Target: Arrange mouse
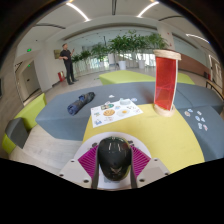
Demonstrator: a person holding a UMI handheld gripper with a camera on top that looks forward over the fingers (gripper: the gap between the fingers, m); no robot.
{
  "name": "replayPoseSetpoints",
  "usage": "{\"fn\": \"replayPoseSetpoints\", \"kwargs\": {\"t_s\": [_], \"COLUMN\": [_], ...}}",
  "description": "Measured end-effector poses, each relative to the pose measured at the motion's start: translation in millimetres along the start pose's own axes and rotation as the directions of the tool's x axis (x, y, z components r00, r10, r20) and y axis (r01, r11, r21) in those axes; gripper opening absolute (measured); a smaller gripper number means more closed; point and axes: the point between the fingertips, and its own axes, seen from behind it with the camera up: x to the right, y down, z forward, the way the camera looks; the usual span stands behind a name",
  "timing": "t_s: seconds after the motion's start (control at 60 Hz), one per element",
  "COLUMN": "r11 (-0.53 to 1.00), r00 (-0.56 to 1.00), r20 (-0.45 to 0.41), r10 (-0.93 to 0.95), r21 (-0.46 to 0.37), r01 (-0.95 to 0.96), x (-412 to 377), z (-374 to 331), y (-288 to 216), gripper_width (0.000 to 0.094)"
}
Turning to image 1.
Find ceiling strip lights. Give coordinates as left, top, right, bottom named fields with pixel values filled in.
left=64, top=1, right=211, bottom=45

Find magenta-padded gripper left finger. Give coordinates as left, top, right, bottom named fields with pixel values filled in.
left=57, top=144, right=101, bottom=190

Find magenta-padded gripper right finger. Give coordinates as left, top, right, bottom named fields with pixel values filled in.
left=128, top=144, right=171, bottom=190

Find light grey mouse pad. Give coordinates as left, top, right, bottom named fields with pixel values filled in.
left=73, top=131, right=153, bottom=162

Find yellow-green seat with grey cushion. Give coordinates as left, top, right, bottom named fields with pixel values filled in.
left=1, top=92, right=48, bottom=155

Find red cylinder with wooden rims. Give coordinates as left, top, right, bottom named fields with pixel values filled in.
left=152, top=49, right=183, bottom=118

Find white printed picture sheet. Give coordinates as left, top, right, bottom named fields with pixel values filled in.
left=90, top=98, right=145, bottom=129

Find black computer mouse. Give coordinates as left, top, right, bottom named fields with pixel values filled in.
left=96, top=136, right=132, bottom=183

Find row of potted plants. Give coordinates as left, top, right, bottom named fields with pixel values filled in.
left=71, top=30, right=170, bottom=73

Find dark blue folded umbrella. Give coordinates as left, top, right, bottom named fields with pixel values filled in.
left=66, top=91, right=96, bottom=117

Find large grey upholstered bench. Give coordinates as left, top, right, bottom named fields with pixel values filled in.
left=35, top=81, right=224, bottom=163

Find person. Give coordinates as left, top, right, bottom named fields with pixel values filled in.
left=58, top=42, right=79, bottom=86

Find yellow-green upholstered bench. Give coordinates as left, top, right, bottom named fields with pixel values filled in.
left=98, top=69, right=196, bottom=86

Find red fire extinguisher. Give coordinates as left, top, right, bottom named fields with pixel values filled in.
left=57, top=70, right=66, bottom=83

